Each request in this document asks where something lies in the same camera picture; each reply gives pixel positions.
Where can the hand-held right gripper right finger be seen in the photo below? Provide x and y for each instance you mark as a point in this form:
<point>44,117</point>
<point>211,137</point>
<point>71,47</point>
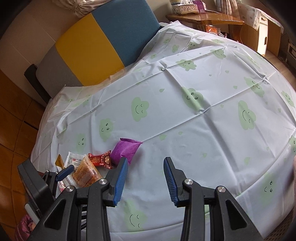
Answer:
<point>171,185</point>

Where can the cloth-covered cabinet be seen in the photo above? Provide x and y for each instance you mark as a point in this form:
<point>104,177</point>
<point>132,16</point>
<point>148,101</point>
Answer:
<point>254,18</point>

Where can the person's left forearm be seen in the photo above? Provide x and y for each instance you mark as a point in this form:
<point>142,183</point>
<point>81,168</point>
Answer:
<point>23,229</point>

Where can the patterned tissue box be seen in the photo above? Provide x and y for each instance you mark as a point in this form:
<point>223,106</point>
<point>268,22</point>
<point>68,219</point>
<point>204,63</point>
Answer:
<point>185,9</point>

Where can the small white snack packet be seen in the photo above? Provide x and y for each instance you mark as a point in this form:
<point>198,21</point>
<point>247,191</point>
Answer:
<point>74,160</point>

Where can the pale hanging curtain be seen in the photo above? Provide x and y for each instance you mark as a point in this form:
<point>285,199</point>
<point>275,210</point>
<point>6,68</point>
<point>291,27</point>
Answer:
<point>226,5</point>

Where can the wicker chair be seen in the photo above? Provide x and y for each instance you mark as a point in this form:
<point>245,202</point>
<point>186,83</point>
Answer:
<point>277,233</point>

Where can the black chair back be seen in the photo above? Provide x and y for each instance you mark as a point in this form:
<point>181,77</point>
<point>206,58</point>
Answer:
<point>34,81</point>

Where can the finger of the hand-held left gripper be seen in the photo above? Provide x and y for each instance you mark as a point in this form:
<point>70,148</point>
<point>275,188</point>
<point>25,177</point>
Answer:
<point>66,173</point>

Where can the wooden side table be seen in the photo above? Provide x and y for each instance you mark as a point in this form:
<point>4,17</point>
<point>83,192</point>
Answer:
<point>208,18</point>

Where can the grey yellow blue chair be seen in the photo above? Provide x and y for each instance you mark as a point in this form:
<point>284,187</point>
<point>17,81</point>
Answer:
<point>92,41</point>

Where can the tied beige curtain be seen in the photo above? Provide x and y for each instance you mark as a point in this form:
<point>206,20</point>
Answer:
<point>76,5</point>

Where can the red candy packet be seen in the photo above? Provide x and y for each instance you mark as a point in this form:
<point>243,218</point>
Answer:
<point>101,160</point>

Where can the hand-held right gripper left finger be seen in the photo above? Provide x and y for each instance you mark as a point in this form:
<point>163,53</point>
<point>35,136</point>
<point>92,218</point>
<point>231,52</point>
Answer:
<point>120,183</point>

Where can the small purple box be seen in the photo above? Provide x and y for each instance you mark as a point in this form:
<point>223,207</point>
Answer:
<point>201,5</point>

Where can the purple snack packet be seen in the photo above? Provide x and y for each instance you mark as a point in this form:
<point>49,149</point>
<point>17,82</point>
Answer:
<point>127,150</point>

